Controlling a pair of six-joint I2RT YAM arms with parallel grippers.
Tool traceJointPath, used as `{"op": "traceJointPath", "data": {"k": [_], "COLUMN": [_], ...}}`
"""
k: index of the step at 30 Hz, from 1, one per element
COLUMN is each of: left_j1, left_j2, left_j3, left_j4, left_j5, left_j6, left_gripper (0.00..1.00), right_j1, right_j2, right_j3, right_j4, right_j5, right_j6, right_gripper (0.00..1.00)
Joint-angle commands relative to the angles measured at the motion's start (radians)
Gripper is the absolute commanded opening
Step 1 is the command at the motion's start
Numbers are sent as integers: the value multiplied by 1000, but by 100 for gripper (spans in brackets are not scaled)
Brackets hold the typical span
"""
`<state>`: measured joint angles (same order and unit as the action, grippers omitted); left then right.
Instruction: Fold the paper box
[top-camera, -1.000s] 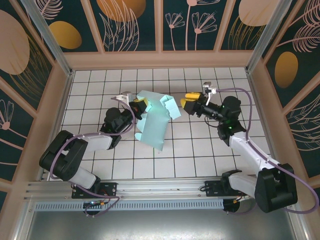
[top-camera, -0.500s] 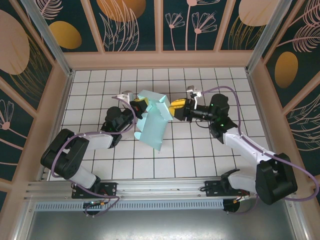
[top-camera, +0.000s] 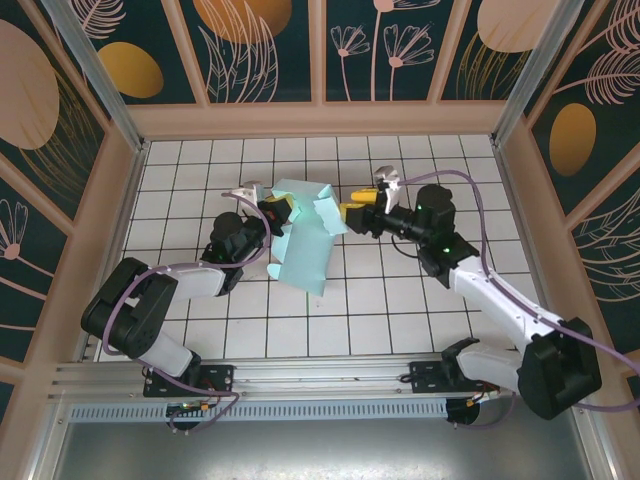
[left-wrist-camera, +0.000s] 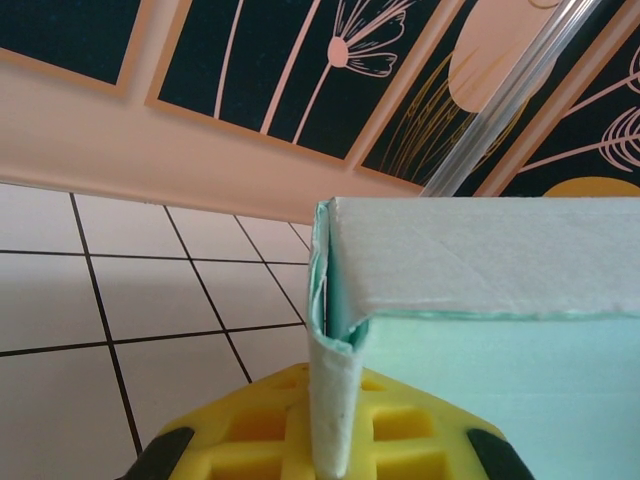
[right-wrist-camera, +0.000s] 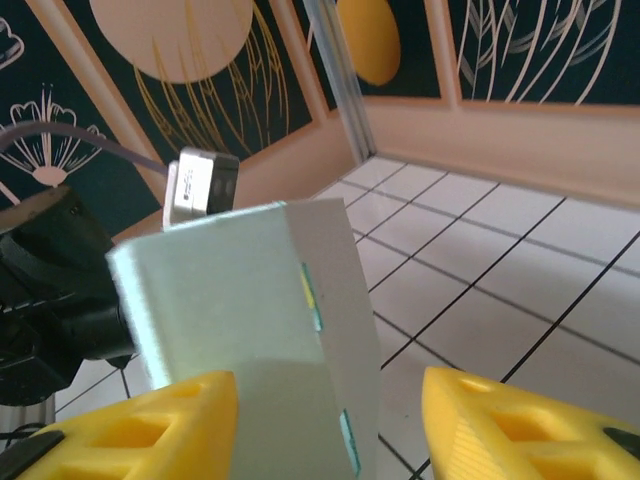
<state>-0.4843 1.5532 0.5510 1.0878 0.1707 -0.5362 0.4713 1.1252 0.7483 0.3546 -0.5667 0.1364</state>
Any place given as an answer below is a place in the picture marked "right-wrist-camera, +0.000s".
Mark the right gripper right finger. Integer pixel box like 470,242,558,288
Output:
422,366,640,480

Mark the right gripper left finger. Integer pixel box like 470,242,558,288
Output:
0,369,239,480

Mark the light blue paper box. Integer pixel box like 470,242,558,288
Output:
104,197,384,480

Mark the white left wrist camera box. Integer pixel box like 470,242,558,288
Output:
162,146,241,234

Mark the aluminium corner post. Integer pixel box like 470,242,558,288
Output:
302,0,380,162

